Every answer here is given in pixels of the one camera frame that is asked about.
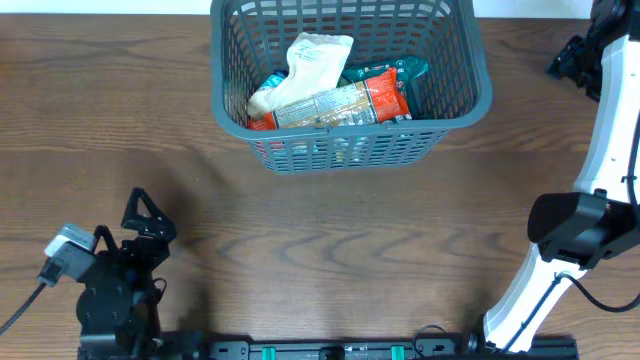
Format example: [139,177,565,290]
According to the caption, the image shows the beige pouch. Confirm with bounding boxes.
[246,32,354,119]

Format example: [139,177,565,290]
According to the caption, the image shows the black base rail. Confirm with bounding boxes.
[196,336,579,360]

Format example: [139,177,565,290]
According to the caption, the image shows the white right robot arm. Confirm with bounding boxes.
[466,0,639,355]

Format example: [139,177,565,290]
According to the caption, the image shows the grey plastic basket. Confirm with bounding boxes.
[210,0,493,174]

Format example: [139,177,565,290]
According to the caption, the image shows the teal snack packet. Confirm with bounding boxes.
[258,69,289,91]

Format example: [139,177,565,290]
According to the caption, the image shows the red orange spaghetti packet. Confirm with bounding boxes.
[248,68,410,131]

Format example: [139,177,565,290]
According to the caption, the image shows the green Nescafe coffee bag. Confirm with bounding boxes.
[339,55,430,89]

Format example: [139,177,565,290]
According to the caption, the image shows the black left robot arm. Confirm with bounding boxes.
[76,188,202,359]

